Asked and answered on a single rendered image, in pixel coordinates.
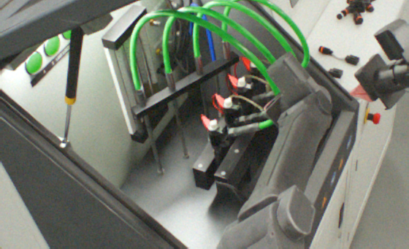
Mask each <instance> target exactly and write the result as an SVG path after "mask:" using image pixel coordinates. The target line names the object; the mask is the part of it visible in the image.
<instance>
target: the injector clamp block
mask: <svg viewBox="0 0 409 249"><path fill-rule="evenodd" d="M248 98H253V88H252V89H251V92H250V93H249V94H248ZM258 105H259V106H260V107H262V108H265V107H266V106H267V100H265V101H261V102H259V103H258ZM261 111H262V110H260V109H259V108H258V107H255V109H254V105H253V104H249V105H248V114H249V115H251V114H253V113H257V112H261ZM240 117H241V111H240V108H239V111H237V113H236V115H235V118H236V119H239V118H240ZM267 120H268V118H266V119H262V120H257V121H254V122H252V123H247V124H245V126H247V125H251V124H254V123H259V122H261V123H263V122H265V121H267ZM270 127H271V126H268V127H266V128H264V129H262V130H259V131H254V132H251V133H247V134H241V135H238V136H236V140H235V141H234V144H233V145H232V147H231V148H230V146H226V147H224V148H221V155H222V159H223V162H222V163H221V165H220V166H219V168H218V170H216V165H215V156H214V152H213V148H211V144H210V141H209V143H208V144H207V146H206V148H205V149H204V150H203V152H202V154H201V155H200V156H199V157H198V159H197V160H196V162H195V164H194V166H193V171H194V181H195V185H196V187H199V188H202V189H205V190H207V191H209V189H210V187H211V185H212V184H213V183H214V182H215V181H218V182H219V183H220V182H222V183H224V184H228V185H233V186H234V187H237V186H238V185H239V182H240V181H241V179H242V178H244V179H246V180H250V181H252V179H253V176H254V175H255V173H256V170H257V169H258V168H259V166H260V164H261V162H262V161H263V159H264V157H265V156H266V154H265V142H264V139H265V137H266V136H267V134H268V131H269V129H270ZM221 140H222V141H224V140H228V141H229V135H228V130H227V128H226V130H225V131H224V133H223V136H222V137H221ZM215 184H216V189H217V194H218V195H221V196H224V197H226V198H228V199H230V198H231V197H232V195H233V193H234V192H233V190H232V189H230V188H228V187H226V186H224V185H219V184H217V183H215Z"/></svg>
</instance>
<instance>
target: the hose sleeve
mask: <svg viewBox="0 0 409 249"><path fill-rule="evenodd" d="M260 123H261V122H259V123H254V124H251V125H247V126H239V127H237V128H235V129H234V133H235V134H236V135H237V136H238V135H241V134H247V133H251V132H254V131H259V130H262V129H260V127H259V124H260Z"/></svg>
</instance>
